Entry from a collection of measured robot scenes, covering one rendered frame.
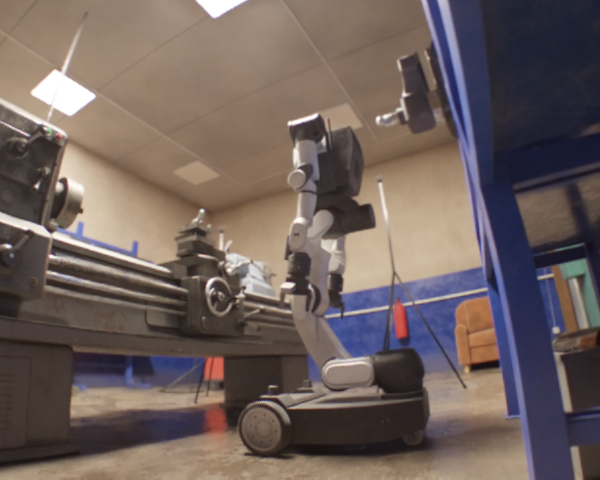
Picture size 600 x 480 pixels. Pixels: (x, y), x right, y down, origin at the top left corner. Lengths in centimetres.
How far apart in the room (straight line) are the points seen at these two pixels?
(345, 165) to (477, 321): 364
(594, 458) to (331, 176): 135
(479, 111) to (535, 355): 39
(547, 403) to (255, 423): 104
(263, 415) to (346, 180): 103
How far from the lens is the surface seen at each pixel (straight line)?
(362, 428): 136
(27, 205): 161
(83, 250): 171
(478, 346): 460
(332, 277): 181
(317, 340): 156
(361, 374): 145
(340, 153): 170
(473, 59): 41
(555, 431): 68
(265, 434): 144
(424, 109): 100
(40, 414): 154
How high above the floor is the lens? 34
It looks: 23 degrees up
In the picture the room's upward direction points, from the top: 4 degrees counter-clockwise
